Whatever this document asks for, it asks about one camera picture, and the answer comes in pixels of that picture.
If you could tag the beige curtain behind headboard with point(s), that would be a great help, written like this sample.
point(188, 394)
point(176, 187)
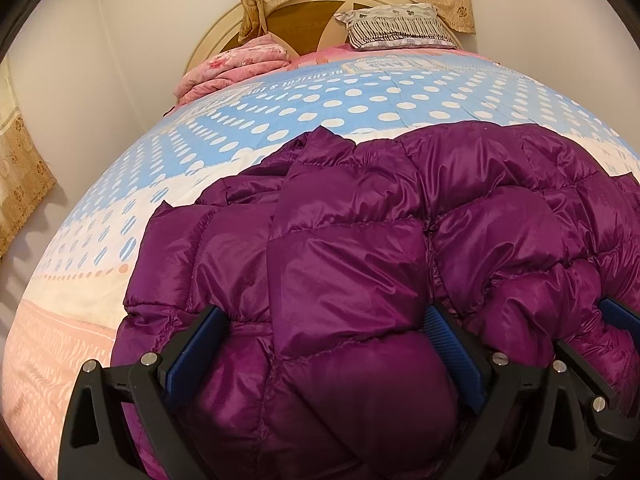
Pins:
point(450, 0)

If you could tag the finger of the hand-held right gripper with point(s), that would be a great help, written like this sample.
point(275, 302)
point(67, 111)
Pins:
point(620, 312)
point(585, 365)

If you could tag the beige arched wooden headboard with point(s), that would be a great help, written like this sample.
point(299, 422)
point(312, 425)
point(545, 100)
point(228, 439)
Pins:
point(215, 35)

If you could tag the beige side window curtain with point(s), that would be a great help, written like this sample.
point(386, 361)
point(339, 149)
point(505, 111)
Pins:
point(20, 175)

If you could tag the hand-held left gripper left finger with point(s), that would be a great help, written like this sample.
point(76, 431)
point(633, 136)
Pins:
point(197, 355)

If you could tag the purple hooded puffer jacket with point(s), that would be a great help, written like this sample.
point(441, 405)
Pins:
point(350, 270)

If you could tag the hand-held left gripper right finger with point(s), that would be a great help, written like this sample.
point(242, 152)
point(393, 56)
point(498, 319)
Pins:
point(457, 355)

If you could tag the striped grey pillow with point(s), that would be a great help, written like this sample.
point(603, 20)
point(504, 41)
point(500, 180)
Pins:
point(395, 27)

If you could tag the pink floral folded blanket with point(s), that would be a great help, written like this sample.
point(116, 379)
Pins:
point(230, 67)

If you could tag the pink bed sheet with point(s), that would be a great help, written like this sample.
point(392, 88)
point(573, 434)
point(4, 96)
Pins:
point(320, 57)

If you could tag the polka dot bedspread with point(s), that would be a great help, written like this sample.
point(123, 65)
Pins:
point(350, 95)

